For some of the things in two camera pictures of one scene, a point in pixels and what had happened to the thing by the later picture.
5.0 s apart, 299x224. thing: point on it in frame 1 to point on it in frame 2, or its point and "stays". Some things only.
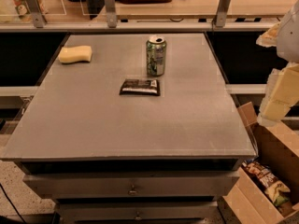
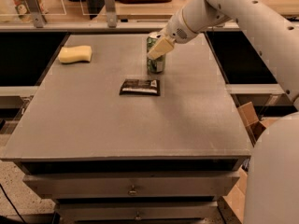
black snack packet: x=149 y=87 stays
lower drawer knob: x=137 y=217 stays
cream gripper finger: x=281 y=93 to x=177 y=30
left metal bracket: x=35 y=7 stays
